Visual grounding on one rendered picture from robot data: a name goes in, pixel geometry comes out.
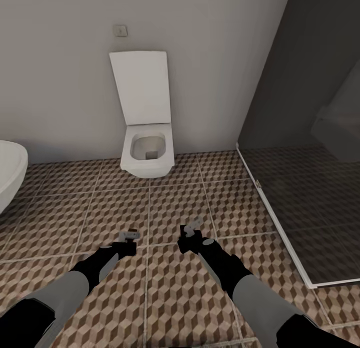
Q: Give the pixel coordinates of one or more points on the hook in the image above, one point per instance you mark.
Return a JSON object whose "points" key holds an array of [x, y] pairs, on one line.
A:
{"points": [[120, 31]]}

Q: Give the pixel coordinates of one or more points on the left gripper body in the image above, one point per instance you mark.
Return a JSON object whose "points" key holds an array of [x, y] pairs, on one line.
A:
{"points": [[129, 249]]}

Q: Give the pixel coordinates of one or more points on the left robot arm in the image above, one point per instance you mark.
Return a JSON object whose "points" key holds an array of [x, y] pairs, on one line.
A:
{"points": [[36, 320]]}

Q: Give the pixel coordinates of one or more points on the bathtub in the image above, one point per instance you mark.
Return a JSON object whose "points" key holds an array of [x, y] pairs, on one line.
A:
{"points": [[13, 166]]}

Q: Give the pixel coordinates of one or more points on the shower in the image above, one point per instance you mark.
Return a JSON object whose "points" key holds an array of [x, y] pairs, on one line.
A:
{"points": [[291, 250]]}

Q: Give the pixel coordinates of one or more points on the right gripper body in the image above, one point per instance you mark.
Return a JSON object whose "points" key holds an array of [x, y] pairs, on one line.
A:
{"points": [[186, 244]]}

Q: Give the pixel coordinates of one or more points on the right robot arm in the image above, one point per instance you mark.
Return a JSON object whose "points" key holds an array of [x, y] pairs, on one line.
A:
{"points": [[275, 322]]}

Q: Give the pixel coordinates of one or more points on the toilet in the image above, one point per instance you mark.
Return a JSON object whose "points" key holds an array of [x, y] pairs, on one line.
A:
{"points": [[143, 86]]}

